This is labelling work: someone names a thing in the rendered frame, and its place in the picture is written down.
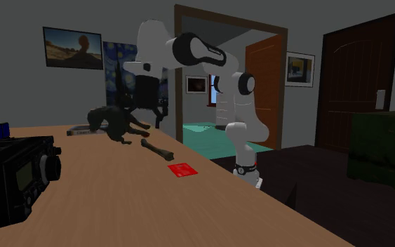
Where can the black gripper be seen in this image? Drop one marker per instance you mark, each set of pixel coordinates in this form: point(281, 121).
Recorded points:
point(147, 92)

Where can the orange door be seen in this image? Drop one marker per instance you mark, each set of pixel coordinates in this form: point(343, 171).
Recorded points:
point(264, 68)

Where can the teal rug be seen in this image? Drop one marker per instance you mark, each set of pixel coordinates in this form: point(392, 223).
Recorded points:
point(204, 140)

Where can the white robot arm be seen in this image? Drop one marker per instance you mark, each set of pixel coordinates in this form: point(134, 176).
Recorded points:
point(245, 113)

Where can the grey flat book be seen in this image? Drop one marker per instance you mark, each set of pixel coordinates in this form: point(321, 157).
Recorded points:
point(81, 131)

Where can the white framed wall picture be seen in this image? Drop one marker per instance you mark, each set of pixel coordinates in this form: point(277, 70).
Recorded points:
point(299, 69)

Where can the black animal figure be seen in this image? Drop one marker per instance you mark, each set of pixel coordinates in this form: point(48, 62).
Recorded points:
point(116, 125)

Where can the dark robot stand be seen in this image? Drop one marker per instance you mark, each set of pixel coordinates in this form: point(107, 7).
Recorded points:
point(276, 174)

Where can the blue starry night painting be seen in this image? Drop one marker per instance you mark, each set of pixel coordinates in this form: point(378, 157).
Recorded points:
point(111, 75)

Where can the red flat card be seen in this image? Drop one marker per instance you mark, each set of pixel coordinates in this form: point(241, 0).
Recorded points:
point(182, 170)

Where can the dark brown door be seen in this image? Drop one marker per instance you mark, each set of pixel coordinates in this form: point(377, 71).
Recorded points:
point(354, 85)

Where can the desert landscape wall picture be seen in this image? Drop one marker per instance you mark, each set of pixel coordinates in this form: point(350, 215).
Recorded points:
point(72, 48)

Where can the dark green chest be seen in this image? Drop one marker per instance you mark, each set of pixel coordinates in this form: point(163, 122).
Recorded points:
point(383, 147)

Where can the small dark wall picture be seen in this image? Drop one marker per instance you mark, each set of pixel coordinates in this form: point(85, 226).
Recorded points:
point(196, 84)

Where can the black radio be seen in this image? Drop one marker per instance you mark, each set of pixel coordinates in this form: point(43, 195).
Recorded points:
point(9, 178)

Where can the dark grey bone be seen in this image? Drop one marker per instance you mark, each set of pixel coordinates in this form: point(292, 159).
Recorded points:
point(156, 150)

